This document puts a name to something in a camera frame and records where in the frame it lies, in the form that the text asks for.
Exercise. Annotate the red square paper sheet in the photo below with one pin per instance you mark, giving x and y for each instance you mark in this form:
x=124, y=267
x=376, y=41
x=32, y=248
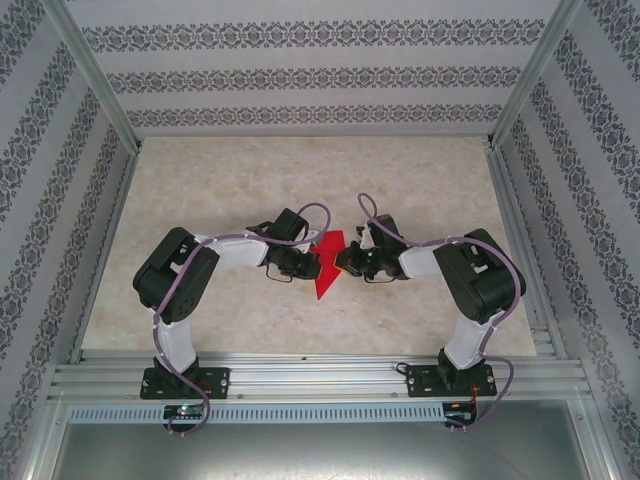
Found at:
x=331, y=250

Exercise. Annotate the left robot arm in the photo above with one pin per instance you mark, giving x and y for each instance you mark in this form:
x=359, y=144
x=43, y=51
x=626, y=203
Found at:
x=170, y=280

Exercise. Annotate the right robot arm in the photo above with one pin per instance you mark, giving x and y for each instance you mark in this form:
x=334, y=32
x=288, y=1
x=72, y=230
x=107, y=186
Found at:
x=480, y=285

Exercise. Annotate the grey sheet metal panel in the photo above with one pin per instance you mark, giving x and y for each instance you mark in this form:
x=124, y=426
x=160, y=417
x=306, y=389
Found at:
x=320, y=450

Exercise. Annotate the small circuit board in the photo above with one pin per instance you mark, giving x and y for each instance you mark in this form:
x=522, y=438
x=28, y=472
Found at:
x=457, y=407
x=182, y=411

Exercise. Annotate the aluminium mounting rail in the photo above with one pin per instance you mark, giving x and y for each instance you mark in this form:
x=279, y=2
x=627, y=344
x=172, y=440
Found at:
x=320, y=375

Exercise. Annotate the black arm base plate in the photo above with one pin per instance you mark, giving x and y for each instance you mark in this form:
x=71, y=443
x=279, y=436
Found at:
x=217, y=382
x=420, y=380

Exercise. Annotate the aluminium side rail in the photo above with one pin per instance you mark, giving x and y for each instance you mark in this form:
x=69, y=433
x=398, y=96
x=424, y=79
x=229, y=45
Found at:
x=110, y=240
x=525, y=250

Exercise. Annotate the aluminium frame post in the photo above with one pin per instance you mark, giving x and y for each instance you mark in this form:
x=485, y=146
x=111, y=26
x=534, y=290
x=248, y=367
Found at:
x=95, y=75
x=537, y=75

